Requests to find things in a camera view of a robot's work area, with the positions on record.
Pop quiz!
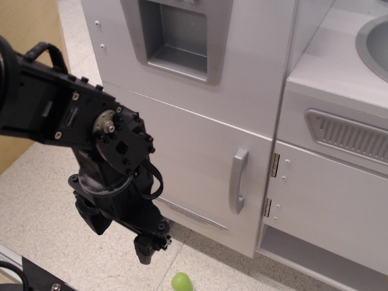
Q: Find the lower brass hinge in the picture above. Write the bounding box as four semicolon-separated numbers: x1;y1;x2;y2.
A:
264;198;272;217

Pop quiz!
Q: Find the white toy kitchen counter unit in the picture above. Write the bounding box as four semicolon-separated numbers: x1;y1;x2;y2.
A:
258;1;387;290

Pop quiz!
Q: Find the grey vent panel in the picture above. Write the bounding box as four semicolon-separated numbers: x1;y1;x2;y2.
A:
304;109;387;164

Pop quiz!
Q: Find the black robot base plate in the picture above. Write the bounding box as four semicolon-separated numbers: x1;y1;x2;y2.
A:
22;257;76;291

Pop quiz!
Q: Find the upper brass hinge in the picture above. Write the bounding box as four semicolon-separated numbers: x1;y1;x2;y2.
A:
271;153;280;178

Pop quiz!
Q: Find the plywood panel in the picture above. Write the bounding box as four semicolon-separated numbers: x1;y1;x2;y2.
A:
1;0;70;174

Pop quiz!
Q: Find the black braided cable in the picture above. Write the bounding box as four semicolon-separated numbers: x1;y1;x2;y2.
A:
0;259;33;291

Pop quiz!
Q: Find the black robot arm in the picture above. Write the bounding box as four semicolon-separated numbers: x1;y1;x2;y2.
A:
1;39;171;264

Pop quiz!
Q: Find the grey toy sink basin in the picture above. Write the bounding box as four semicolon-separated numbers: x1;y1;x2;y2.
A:
355;15;387;82

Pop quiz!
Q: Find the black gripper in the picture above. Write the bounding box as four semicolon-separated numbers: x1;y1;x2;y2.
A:
69;163;170;264

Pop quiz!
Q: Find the white fridge door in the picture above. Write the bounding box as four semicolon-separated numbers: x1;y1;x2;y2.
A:
105;84;272;257

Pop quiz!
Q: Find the grey ice dispenser recess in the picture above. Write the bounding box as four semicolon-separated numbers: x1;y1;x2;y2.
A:
121;1;233;85

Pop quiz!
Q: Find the brass hinge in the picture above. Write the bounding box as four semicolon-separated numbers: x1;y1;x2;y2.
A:
264;198;272;217
271;153;280;178

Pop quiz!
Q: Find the aluminium extrusion rail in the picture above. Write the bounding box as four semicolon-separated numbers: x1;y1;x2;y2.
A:
0;244;23;284

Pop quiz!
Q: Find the green toy ball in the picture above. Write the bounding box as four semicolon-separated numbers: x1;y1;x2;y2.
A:
171;272;193;291

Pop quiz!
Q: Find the silver fridge door handle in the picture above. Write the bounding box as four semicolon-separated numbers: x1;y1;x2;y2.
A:
229;147;249;215

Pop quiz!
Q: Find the white toy fridge cabinet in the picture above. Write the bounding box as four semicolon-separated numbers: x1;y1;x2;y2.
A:
82;1;297;256

